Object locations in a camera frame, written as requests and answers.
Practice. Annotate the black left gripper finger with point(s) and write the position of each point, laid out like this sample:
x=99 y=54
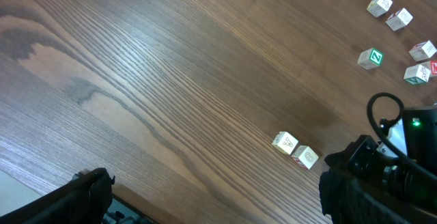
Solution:
x=85 y=199

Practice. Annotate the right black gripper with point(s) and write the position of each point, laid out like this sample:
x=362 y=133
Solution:
x=364 y=186

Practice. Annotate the red U side block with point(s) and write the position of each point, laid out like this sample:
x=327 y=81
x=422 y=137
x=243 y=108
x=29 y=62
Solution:
x=305 y=156

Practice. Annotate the yellow-edged white block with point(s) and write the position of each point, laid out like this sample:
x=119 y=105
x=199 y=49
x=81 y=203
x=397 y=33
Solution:
x=285 y=142

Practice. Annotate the red M letter block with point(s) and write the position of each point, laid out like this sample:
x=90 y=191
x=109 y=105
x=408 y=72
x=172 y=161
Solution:
x=432 y=66

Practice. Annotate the green Z letter block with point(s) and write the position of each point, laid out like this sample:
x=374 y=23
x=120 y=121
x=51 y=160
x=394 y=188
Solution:
x=371 y=58

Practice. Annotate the white block teal side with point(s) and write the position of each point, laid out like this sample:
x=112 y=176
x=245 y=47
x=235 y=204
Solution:
x=417 y=74

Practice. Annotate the white block bird-like picture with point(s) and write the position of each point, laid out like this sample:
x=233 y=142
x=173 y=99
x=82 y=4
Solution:
x=422 y=51

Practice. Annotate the white block red Y side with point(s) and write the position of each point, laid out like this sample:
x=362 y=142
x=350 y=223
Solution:
x=399 y=19

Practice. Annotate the white block turtle picture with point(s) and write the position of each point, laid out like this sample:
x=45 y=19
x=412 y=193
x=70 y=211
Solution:
x=379 y=7

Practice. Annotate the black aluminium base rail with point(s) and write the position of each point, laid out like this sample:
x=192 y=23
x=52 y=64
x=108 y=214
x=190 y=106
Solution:
x=121 y=213

